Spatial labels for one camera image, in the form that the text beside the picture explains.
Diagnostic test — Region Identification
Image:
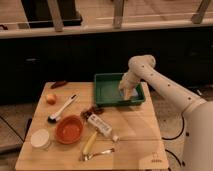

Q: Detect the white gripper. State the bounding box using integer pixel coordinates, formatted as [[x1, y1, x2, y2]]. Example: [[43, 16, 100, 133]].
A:
[[119, 71, 140, 100]]

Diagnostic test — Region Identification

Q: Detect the blue sponge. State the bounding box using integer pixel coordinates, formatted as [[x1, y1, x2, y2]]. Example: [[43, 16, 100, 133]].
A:
[[131, 88, 139, 98]]

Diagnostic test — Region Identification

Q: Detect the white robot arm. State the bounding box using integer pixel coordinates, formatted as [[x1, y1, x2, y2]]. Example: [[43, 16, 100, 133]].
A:
[[119, 55, 213, 171]]

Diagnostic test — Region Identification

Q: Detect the green plastic tray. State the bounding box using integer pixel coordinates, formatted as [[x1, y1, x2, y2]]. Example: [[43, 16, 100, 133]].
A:
[[94, 73, 145, 107]]

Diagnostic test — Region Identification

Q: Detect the white tube bottle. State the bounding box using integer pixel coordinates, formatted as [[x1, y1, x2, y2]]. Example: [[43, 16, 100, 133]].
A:
[[87, 114, 119, 142]]

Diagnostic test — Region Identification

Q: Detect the brown dried fruit cluster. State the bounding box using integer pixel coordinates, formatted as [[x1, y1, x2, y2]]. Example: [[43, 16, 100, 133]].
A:
[[80, 106, 104, 119]]

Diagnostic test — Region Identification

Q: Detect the orange bowl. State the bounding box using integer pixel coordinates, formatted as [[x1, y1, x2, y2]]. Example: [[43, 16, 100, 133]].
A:
[[55, 115, 83, 144]]

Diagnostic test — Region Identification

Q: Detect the silver metal spoon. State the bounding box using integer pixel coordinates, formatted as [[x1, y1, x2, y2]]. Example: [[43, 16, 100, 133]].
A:
[[79, 148, 115, 162]]

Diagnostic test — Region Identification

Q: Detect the small orange fruit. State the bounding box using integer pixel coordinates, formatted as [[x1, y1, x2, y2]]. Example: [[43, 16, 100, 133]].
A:
[[46, 93, 57, 105]]

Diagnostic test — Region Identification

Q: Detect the white round container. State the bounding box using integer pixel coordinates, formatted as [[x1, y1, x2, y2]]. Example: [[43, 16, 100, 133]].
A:
[[30, 129, 51, 149]]

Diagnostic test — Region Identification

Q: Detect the black power cable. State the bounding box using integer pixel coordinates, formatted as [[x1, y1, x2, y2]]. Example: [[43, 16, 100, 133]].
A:
[[161, 114, 186, 171]]

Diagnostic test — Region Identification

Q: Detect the yellow handled utensil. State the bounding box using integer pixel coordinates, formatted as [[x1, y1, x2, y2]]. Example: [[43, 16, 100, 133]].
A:
[[82, 132, 97, 155]]

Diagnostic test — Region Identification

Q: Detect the white handled dish brush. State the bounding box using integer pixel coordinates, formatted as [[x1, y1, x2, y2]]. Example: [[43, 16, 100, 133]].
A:
[[47, 95, 77, 123]]

